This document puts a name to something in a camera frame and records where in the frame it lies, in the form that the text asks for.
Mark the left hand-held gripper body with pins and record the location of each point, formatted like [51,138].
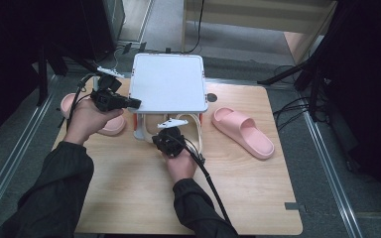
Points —
[107,95]

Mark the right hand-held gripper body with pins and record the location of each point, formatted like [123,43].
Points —
[170,142]

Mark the pink slide slipper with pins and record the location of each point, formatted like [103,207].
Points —
[112,125]
[243,132]

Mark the white shoe rack orange posts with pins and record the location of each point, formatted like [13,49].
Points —
[168,82]

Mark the person's right hand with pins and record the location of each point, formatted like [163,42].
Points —
[180,167]

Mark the person's left hand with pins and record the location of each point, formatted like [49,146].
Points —
[87,122]

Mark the black round table grommet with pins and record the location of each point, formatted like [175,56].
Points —
[211,97]

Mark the black tripod stand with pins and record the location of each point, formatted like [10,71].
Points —
[312,82]
[42,76]

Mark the dark cabinet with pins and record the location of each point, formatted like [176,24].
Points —
[102,26]

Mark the grey tape strip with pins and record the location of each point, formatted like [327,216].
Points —
[294,206]

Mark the aluminium floor rail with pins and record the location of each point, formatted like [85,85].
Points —
[16,155]
[332,178]

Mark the light wooden furniture frame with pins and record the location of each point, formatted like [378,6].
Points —
[261,15]

